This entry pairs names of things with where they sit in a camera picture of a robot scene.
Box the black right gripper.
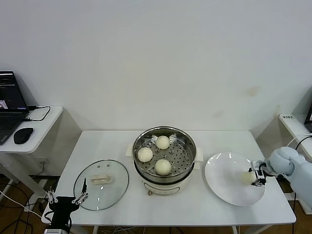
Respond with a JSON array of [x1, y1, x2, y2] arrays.
[[248, 160, 269, 187]]

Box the white cable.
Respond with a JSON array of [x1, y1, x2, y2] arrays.
[[287, 133, 312, 148]]

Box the white side table with laptop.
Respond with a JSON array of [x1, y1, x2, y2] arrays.
[[0, 105, 64, 203]]

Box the white round plate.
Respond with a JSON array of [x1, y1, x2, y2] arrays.
[[204, 152, 266, 207]]

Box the white steamed baozi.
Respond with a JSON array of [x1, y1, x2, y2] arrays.
[[155, 135, 170, 150], [241, 172, 255, 185], [137, 147, 154, 162], [155, 159, 172, 176]]

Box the perforated steel steamer basket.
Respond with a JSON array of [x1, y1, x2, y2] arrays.
[[133, 126, 197, 185]]

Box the black laptop plug cable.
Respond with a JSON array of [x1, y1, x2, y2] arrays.
[[23, 105, 51, 122]]

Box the black computer mouse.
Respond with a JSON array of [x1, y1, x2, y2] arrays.
[[13, 127, 35, 144]]

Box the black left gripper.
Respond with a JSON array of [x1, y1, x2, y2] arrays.
[[45, 177, 89, 230]]

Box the cream electric cooker pot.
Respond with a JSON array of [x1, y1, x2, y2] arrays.
[[125, 142, 204, 197]]

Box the glass lid with cream handle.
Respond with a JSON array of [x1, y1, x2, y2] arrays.
[[73, 159, 130, 211]]

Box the black monitor edge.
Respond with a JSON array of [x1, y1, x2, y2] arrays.
[[304, 102, 312, 134]]

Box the black open laptop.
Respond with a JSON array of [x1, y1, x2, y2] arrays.
[[0, 70, 30, 146]]

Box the black floor cables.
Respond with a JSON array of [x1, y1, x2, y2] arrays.
[[0, 175, 49, 234]]

